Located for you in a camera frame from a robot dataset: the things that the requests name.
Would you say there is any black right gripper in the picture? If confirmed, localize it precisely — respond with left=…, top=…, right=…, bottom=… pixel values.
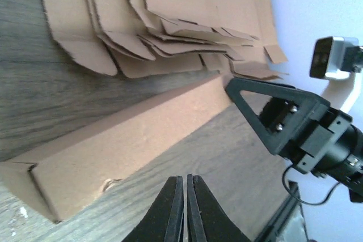
left=225, top=78, right=362, bottom=185

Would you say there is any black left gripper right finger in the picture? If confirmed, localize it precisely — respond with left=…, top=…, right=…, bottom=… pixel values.
left=187, top=174, right=249, bottom=242

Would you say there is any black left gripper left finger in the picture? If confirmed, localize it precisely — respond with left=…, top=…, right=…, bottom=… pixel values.
left=123, top=176, right=184, bottom=242

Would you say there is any cardboard box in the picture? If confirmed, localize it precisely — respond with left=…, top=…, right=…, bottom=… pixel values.
left=1, top=75, right=231, bottom=222

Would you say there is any stack of flat cardboard blanks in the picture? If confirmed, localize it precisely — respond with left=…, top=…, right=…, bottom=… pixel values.
left=42, top=0, right=287, bottom=79

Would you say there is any black aluminium frame rail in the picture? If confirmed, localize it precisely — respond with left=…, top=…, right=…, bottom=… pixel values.
left=255, top=196, right=309, bottom=241

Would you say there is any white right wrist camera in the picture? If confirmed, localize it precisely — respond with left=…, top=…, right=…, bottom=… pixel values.
left=309, top=36, right=362, bottom=113

